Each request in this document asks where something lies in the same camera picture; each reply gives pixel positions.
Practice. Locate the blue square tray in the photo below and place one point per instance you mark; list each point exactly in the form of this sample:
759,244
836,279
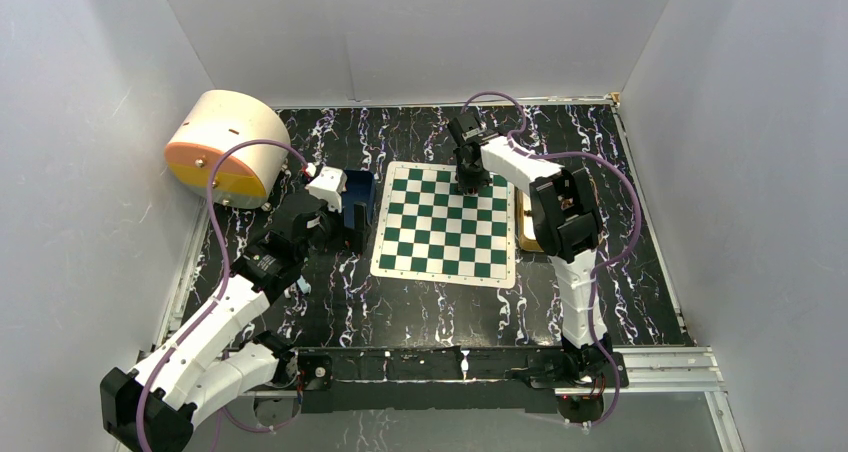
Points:
358,201

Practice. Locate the aluminium rail frame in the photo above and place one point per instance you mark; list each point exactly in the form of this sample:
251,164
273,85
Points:
671,369

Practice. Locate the green white chess board mat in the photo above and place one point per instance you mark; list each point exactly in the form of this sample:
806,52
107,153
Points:
428,231

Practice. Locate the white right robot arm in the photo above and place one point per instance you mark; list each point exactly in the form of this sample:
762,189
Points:
566,224

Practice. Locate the black base frame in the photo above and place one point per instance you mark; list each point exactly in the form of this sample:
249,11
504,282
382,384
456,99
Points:
537,379

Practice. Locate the beige rectangular tin tray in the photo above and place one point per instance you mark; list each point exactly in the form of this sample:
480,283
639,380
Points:
525,228

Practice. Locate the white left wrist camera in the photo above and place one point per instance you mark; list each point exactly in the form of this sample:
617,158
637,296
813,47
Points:
326,183

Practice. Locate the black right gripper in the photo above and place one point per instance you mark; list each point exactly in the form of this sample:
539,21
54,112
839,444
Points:
465,183

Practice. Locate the small white blue clip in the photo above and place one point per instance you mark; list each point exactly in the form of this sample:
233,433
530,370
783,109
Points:
300,287

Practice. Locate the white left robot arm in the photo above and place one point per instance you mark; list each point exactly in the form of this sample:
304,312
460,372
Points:
158,404

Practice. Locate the cream orange cylindrical drum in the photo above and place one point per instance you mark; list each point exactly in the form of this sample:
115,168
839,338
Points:
218,121

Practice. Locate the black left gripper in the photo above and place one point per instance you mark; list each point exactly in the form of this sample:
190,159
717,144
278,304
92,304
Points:
361,231

